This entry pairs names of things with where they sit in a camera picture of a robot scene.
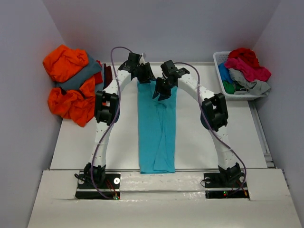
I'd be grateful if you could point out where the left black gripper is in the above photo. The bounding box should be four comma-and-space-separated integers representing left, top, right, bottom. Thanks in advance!
135, 62, 156, 84

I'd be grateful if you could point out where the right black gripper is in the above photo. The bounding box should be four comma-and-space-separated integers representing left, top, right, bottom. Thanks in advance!
152, 76, 175, 101

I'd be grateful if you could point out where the teal t shirt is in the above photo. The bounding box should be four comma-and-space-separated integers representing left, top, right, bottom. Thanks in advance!
137, 81, 177, 174

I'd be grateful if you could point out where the orange t shirt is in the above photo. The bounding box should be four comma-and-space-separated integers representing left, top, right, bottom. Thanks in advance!
42, 44, 104, 127

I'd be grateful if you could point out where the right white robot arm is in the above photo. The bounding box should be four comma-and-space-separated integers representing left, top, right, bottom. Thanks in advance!
153, 60, 244, 187

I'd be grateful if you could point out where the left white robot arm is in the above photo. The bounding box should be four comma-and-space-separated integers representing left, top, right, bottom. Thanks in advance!
84, 52, 152, 188

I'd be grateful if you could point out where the dark red folded shirt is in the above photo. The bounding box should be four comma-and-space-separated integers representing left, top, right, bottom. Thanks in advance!
94, 64, 113, 92

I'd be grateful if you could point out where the blue t shirt in basket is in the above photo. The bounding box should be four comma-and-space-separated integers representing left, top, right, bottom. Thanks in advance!
218, 63, 234, 83

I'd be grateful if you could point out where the white plastic laundry basket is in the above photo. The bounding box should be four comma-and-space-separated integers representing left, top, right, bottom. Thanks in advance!
213, 51, 266, 101

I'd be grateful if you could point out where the green garment in basket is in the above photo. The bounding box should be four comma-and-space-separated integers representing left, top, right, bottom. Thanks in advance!
222, 81, 237, 95

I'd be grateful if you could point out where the magenta t shirt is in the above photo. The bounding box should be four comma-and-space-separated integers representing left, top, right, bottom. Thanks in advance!
224, 57, 271, 82

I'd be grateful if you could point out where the red t shirt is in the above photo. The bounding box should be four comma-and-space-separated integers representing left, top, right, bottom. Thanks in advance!
228, 47, 260, 68

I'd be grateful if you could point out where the grey t shirt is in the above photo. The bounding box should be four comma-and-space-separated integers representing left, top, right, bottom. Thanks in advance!
229, 68, 271, 96

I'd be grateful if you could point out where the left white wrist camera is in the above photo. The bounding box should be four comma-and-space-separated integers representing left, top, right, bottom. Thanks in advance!
139, 53, 146, 65

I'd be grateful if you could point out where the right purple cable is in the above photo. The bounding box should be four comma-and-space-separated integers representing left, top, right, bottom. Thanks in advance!
174, 62, 247, 198

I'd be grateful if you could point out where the purple cable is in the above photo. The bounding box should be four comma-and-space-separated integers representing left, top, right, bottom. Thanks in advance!
89, 47, 133, 200
174, 62, 247, 198

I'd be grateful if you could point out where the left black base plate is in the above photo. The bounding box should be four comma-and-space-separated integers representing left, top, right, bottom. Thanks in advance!
75, 172, 121, 200

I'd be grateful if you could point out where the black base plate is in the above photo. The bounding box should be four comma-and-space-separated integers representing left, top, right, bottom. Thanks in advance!
75, 172, 121, 200
200, 172, 250, 200

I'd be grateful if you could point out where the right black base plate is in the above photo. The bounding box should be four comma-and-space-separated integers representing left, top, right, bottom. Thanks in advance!
200, 172, 250, 200

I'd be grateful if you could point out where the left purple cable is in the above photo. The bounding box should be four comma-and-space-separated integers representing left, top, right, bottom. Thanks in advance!
89, 47, 133, 200

